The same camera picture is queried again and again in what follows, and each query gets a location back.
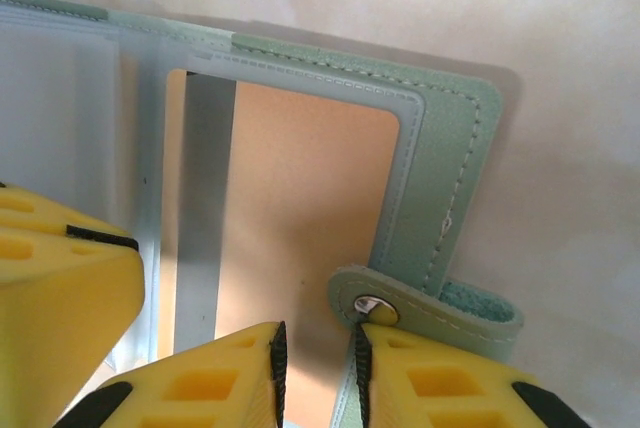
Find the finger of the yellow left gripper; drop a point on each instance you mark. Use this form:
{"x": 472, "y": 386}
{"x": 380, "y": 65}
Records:
{"x": 30, "y": 208}
{"x": 60, "y": 308}

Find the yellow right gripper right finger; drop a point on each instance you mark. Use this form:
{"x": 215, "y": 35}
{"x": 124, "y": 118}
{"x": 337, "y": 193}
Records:
{"x": 450, "y": 388}

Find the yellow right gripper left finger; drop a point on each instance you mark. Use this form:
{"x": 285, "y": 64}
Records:
{"x": 200, "y": 388}

